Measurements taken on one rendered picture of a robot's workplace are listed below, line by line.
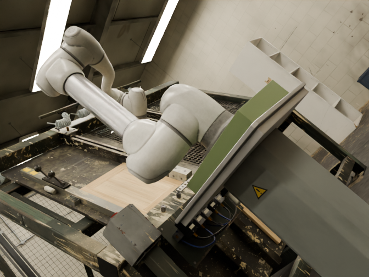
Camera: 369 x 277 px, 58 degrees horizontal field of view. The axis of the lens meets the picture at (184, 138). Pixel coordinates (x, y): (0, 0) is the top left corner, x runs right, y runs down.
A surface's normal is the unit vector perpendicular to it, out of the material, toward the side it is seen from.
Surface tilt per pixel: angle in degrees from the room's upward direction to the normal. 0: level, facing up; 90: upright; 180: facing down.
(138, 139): 76
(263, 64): 90
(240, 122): 90
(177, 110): 82
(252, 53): 90
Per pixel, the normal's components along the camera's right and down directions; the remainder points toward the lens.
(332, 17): -0.54, 0.34
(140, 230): 0.41, -0.66
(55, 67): -0.15, -0.29
